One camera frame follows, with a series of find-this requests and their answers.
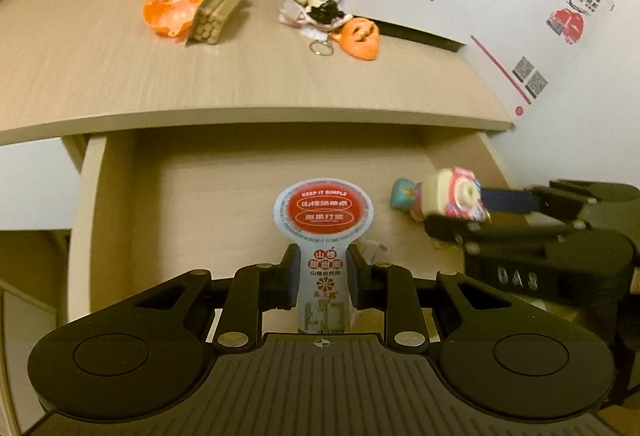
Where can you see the teal pink small toy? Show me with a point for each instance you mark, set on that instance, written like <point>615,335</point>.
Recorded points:
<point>403,195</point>

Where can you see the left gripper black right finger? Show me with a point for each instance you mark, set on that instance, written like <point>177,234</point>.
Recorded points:
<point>359,279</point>

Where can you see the orange mask toy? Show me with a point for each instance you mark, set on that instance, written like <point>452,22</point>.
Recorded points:
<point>359,37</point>

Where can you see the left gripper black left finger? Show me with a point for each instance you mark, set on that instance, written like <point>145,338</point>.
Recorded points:
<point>286,283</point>

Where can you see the round camera toy keychain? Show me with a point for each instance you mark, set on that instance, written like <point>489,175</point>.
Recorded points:
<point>452,192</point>

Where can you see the orange plastic shell toy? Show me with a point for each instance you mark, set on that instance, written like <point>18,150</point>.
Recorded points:
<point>169,18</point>

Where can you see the red round lollipop snack pack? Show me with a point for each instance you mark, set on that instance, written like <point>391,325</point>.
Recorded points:
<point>324,235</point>

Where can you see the white printed carton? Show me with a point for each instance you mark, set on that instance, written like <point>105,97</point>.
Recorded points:
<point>526,49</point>

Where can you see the cartoon boy figurine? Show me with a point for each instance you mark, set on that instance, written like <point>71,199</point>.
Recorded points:
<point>321,15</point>

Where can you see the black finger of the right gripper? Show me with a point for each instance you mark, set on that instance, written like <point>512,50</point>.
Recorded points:
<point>458,230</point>
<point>505,200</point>

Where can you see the box of wooden sticks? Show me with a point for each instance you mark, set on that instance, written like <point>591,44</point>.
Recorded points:
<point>210,19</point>

